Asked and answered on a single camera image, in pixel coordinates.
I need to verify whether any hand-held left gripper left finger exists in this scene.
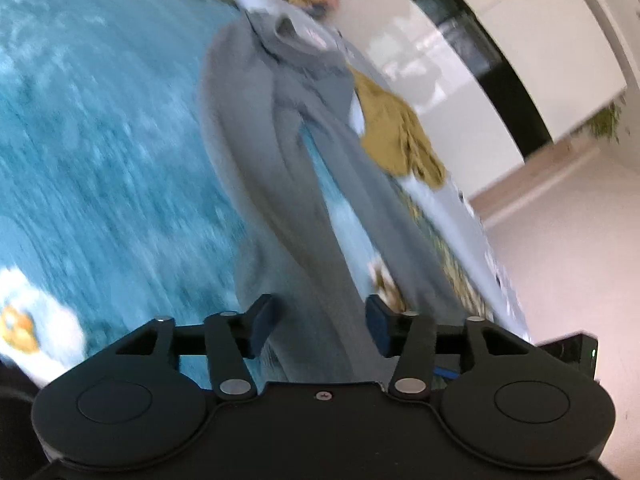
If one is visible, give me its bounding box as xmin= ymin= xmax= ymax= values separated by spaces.
xmin=114 ymin=294 xmax=277 ymax=402

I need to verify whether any green potted plant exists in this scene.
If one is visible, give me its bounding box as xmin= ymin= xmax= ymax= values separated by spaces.
xmin=589 ymin=99 xmax=627 ymax=142

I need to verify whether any white wardrobe with black band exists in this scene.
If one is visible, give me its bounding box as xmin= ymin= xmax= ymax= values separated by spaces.
xmin=320 ymin=0 xmax=633 ymax=196

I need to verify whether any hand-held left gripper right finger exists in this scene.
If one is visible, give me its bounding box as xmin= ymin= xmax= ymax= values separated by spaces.
xmin=365 ymin=294 xmax=533 ymax=402

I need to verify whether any mustard knitted sweater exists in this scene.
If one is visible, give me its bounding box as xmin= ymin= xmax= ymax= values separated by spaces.
xmin=350 ymin=67 xmax=448 ymax=191

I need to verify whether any teal floral bed blanket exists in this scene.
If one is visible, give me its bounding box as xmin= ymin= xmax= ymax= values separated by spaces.
xmin=0 ymin=0 xmax=496 ymax=391

